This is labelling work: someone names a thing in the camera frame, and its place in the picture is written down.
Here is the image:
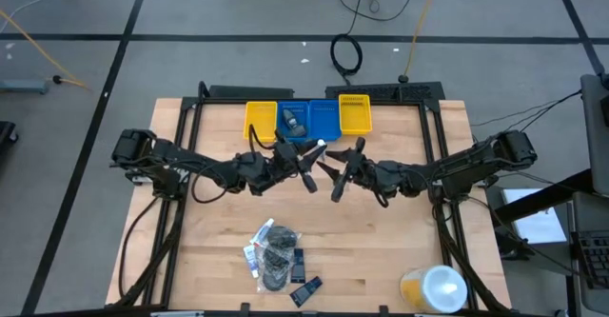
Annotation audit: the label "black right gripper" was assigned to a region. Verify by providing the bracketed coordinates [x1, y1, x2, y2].
[316, 137, 399, 203]

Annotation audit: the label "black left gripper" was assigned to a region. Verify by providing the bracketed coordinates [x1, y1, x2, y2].
[271, 136, 329, 195]

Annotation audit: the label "white travel toothpaste tube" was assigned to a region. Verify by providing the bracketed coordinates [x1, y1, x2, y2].
[297, 138, 328, 164]
[243, 244, 261, 279]
[249, 218, 276, 248]

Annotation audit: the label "bagged black hair ties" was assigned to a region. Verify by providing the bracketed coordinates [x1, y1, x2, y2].
[260, 248, 294, 273]
[264, 225, 302, 254]
[256, 268, 291, 293]

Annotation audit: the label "dark blue squeeze tube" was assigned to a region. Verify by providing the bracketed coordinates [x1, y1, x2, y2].
[289, 275, 324, 308]
[291, 248, 308, 284]

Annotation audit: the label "silver arm base clamp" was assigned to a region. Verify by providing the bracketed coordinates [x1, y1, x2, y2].
[126, 169, 158, 187]

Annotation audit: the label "blue plastic basket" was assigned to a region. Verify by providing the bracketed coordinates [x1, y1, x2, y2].
[276, 99, 311, 143]
[308, 99, 343, 142]

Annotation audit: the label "yellow plastic basket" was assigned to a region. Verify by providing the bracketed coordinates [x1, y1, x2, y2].
[338, 93, 373, 136]
[243, 101, 279, 143]

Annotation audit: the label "perforated black box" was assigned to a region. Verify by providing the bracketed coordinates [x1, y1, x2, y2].
[324, 81, 446, 103]

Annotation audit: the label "yellow jar with white lid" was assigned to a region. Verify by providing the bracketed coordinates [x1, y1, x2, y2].
[399, 264, 468, 314]

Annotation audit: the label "white paper sheet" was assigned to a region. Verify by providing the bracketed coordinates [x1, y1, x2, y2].
[501, 188, 567, 246]

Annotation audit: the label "gray computer monitor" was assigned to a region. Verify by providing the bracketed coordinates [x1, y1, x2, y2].
[580, 72, 609, 197]

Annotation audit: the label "black keyboard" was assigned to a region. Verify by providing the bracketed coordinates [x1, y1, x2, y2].
[573, 230, 609, 290]

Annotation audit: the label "gray stand foot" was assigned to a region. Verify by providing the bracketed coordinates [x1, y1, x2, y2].
[0, 78, 49, 94]

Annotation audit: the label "black chair base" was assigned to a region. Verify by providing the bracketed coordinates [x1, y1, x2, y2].
[0, 120, 19, 147]

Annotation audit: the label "coiled black cable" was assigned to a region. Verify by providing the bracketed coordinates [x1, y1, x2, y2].
[330, 21, 365, 86]

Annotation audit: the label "black metal table frame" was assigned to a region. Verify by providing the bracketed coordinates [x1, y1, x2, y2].
[105, 81, 513, 317]

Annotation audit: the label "yellow hanging cable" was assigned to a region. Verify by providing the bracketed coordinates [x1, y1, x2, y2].
[398, 0, 442, 84]

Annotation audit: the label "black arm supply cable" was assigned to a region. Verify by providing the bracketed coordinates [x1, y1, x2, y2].
[117, 195, 163, 300]

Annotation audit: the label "yellow floor cable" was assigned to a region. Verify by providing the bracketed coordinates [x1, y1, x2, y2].
[0, 10, 91, 92]

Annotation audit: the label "white floor cable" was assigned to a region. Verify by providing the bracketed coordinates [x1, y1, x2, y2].
[0, 0, 82, 23]

